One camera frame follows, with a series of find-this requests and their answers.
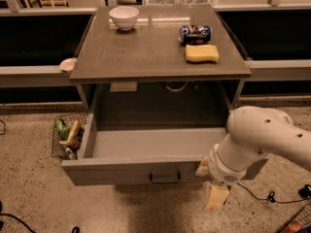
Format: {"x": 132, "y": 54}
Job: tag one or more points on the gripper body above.
{"x": 219, "y": 173}

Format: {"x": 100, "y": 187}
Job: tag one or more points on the tan item in basket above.
{"x": 73, "y": 142}

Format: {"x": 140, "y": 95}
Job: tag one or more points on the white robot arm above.
{"x": 252, "y": 134}

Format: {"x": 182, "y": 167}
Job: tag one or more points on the wire basket bottom right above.
{"x": 299, "y": 223}

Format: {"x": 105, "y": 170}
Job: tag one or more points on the grey top drawer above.
{"x": 127, "y": 154}

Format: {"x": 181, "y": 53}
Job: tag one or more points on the blue soda can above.
{"x": 193, "y": 34}

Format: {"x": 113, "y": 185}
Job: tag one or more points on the yellow sponge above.
{"x": 202, "y": 53}

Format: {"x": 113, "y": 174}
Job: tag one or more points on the black wire basket left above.
{"x": 62, "y": 152}

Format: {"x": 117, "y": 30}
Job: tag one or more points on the small white dish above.
{"x": 68, "y": 64}

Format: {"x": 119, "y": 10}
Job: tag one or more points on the white ceramic bowl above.
{"x": 124, "y": 17}

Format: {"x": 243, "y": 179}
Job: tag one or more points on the black drawer handle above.
{"x": 164, "y": 179}

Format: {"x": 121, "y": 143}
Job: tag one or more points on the green item in basket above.
{"x": 62, "y": 129}

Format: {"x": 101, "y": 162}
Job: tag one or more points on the grey drawer cabinet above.
{"x": 143, "y": 76}

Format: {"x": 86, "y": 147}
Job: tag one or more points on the grey metal railing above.
{"x": 262, "y": 70}

